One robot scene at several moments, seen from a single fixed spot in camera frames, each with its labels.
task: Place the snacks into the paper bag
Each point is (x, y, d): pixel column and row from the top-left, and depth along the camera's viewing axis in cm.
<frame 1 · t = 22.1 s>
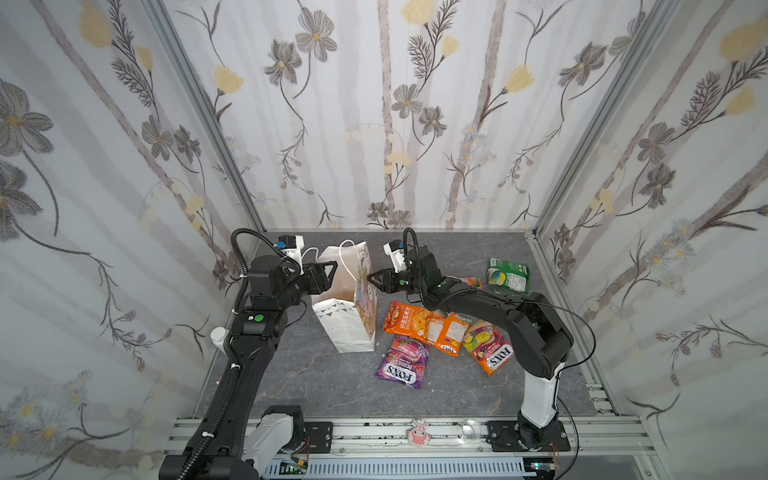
left hand: (324, 256, 73), fingers open
right hand: (365, 268, 83), fingers open
white cartoon paper bag: (348, 308, 72), point 25 cm above the table
orange red snack packet: (415, 322, 95), point 3 cm above the table
orange white snack packet: (456, 329, 92), point 4 cm above the table
purple Fox's candy bag: (405, 362, 86), point 3 cm above the table
green snack packet upper: (508, 275, 106), point 3 cm above the table

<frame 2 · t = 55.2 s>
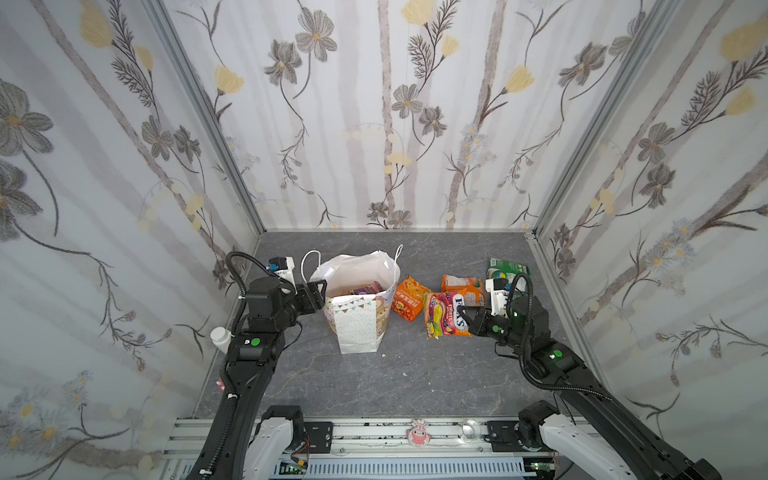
left hand: (312, 275, 74), fingers open
right hand: (455, 305, 74), fingers closed
orange red snack packet: (409, 298, 100), point 3 cm above the table
orange green Fox's candy bag: (442, 318, 81), point 16 cm above the table
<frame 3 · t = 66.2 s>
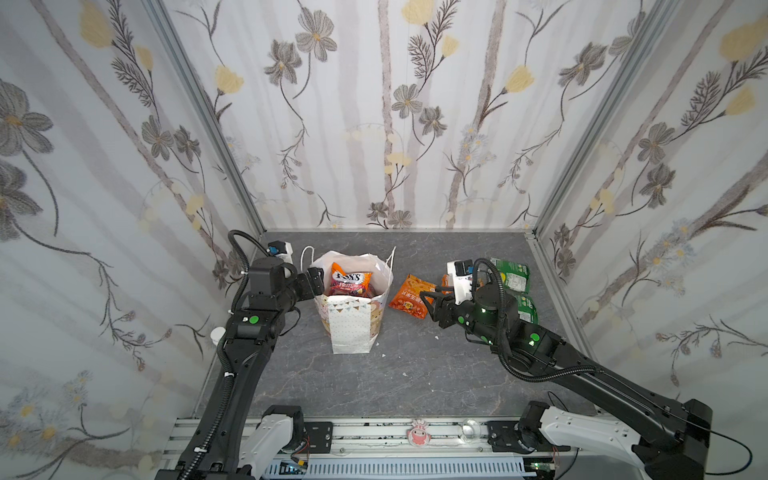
left hand: (306, 264, 74), fingers open
right hand: (426, 287, 67), fingers open
orange green Fox's candy bag: (351, 284, 85), point 18 cm above the table
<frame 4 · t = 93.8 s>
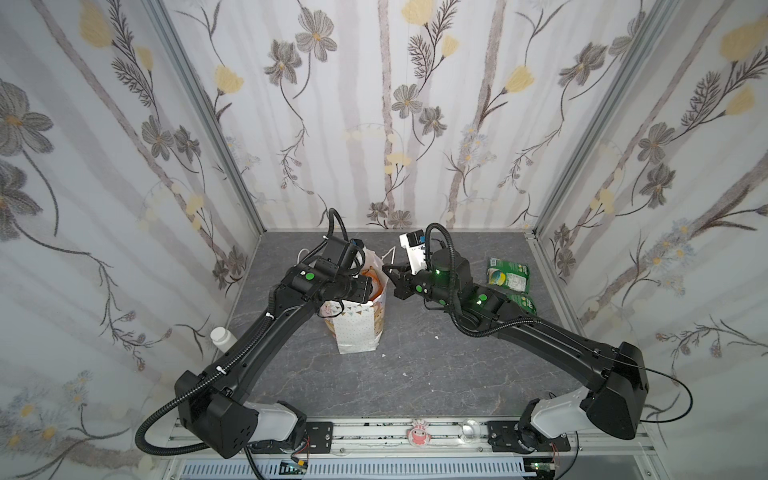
left hand: (363, 280, 76), fingers open
right hand: (380, 261, 67), fingers closed
